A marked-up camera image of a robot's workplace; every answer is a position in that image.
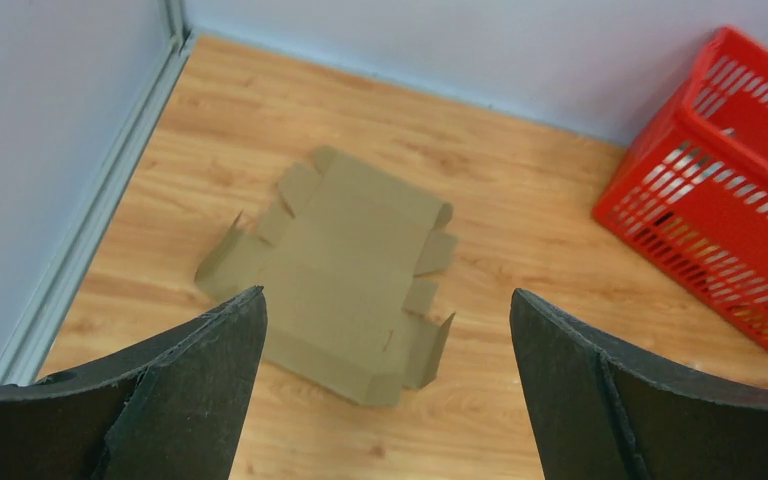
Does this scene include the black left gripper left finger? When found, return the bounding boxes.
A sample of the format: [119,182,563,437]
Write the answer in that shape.
[0,287,267,479]

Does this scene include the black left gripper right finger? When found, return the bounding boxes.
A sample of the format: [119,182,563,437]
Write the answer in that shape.
[509,289,768,479]

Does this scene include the brown cardboard paper box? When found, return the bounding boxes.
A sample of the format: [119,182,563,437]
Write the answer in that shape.
[194,146,458,407]

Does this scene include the red plastic basket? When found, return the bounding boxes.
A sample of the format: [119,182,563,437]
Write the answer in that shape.
[592,26,768,351]

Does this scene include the aluminium frame corner post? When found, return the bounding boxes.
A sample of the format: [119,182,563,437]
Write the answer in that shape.
[0,1,191,385]

